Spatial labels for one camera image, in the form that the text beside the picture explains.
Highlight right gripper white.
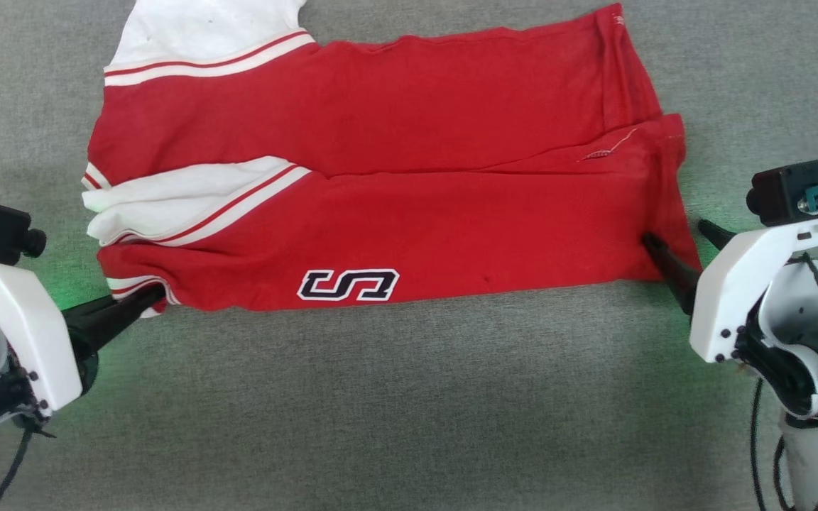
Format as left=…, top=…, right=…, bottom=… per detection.
left=641, top=213, right=818, bottom=365

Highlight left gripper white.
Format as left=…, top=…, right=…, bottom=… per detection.
left=0, top=253, right=167, bottom=417

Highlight red and white sports shirt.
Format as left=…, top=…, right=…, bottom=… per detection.
left=81, top=0, right=703, bottom=318

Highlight grey fabric sofa seat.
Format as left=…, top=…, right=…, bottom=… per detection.
left=0, top=0, right=818, bottom=511

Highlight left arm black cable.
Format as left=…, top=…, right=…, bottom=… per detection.
left=0, top=424, right=36, bottom=511

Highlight right arm smooth black cable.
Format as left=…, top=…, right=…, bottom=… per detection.
left=749, top=376, right=790, bottom=511

